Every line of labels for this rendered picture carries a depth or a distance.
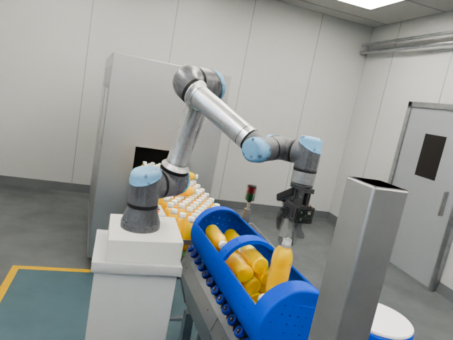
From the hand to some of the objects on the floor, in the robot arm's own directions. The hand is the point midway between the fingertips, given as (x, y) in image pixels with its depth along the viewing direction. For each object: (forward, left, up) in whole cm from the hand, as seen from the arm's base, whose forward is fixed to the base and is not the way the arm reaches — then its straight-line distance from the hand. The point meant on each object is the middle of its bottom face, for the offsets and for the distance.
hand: (286, 240), depth 131 cm
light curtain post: (-14, -76, -132) cm, 154 cm away
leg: (-28, +68, -137) cm, 156 cm away
